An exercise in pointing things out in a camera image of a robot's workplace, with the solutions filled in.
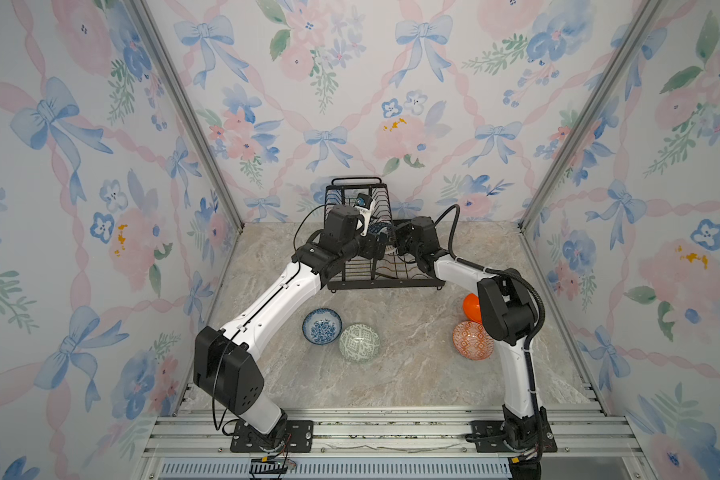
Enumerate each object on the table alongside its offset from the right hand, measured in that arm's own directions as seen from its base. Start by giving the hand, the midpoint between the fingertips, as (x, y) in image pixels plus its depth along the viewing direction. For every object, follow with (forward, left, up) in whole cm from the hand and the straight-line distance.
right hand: (383, 223), depth 98 cm
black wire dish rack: (-8, +8, -17) cm, 20 cm away
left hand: (-16, +3, +14) cm, 21 cm away
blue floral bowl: (-29, +19, -16) cm, 38 cm away
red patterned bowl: (-34, -26, -15) cm, 45 cm away
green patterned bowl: (-35, +7, -15) cm, 39 cm away
